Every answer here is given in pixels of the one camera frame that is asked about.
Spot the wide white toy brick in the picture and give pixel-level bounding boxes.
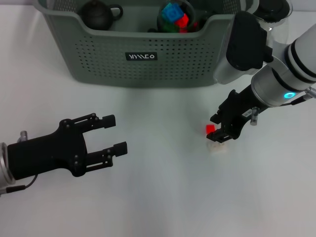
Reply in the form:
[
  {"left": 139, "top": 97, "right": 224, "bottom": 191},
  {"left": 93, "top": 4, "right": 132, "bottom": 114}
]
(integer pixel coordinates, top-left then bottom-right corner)
[{"left": 206, "top": 140, "right": 228, "bottom": 154}]

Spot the glass carafe with black lid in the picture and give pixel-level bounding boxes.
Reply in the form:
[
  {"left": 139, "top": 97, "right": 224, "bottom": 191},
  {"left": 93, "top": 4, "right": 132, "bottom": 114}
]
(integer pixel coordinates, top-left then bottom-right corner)
[{"left": 254, "top": 0, "right": 294, "bottom": 47}]

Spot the dark clay teapot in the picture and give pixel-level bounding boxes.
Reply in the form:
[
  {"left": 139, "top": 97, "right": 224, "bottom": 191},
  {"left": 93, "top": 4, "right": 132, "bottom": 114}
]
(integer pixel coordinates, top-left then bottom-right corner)
[{"left": 80, "top": 0, "right": 123, "bottom": 31}]

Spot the green toy brick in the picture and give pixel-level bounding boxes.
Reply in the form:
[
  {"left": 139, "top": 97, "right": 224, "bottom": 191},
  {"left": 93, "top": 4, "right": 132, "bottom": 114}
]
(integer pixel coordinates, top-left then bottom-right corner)
[{"left": 162, "top": 22, "right": 178, "bottom": 33}]

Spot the orange-red slope brick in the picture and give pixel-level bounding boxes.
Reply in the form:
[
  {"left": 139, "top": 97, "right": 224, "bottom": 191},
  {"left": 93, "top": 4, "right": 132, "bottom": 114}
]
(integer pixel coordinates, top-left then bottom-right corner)
[{"left": 174, "top": 13, "right": 190, "bottom": 28}]

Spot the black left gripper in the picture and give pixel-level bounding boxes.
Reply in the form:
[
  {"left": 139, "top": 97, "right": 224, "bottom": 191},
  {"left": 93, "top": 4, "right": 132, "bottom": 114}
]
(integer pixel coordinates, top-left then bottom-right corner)
[{"left": 7, "top": 113, "right": 128, "bottom": 180}]

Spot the blue square brick plate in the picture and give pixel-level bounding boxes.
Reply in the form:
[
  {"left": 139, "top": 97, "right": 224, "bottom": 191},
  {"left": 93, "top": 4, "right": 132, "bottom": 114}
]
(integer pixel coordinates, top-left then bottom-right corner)
[{"left": 161, "top": 3, "right": 186, "bottom": 23}]

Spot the grey-green perforated storage bin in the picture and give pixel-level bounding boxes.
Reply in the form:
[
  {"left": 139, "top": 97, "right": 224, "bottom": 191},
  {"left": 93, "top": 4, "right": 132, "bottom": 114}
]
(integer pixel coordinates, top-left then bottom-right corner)
[{"left": 33, "top": 0, "right": 259, "bottom": 88}]

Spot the dark right arm cable plug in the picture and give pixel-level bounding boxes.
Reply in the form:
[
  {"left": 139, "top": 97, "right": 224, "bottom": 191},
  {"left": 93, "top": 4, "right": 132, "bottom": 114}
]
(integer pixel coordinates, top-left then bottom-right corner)
[{"left": 281, "top": 85, "right": 316, "bottom": 107}]

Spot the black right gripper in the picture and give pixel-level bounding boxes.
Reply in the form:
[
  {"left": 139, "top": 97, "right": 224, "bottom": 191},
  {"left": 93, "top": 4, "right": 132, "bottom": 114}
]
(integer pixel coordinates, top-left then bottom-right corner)
[{"left": 206, "top": 85, "right": 269, "bottom": 144}]

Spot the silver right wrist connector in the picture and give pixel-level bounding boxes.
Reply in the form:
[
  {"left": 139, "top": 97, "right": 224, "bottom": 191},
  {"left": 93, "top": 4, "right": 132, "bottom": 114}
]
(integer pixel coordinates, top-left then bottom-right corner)
[{"left": 250, "top": 107, "right": 259, "bottom": 126}]

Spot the thin dark left arm cable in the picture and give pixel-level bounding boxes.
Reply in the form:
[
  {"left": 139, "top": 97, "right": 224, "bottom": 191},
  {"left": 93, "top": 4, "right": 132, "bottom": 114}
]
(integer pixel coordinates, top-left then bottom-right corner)
[{"left": 0, "top": 174, "right": 39, "bottom": 196}]

